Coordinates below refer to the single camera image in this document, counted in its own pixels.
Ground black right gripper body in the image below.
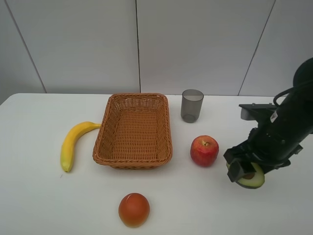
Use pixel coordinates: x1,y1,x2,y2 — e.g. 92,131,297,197
241,111,303,173

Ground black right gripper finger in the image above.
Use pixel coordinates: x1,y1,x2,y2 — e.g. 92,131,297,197
227,161,259,182
224,144,250,164

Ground halved green avocado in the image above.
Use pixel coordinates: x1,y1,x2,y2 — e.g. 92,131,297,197
236,165,265,189

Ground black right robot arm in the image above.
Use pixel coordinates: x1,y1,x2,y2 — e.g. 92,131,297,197
224,59,313,183

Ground brown wicker basket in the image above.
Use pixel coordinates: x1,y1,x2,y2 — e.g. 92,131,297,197
92,93,173,170

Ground red apple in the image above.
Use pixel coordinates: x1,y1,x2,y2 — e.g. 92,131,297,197
190,135,219,167

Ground grey translucent plastic cup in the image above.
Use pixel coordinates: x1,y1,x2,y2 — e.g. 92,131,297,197
180,89,204,123

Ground orange round fruit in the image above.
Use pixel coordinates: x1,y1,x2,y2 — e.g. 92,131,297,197
118,193,150,228

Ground yellow banana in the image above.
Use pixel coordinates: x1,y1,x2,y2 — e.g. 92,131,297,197
60,121,101,172

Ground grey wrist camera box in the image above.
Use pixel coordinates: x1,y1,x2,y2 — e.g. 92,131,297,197
239,103,276,122

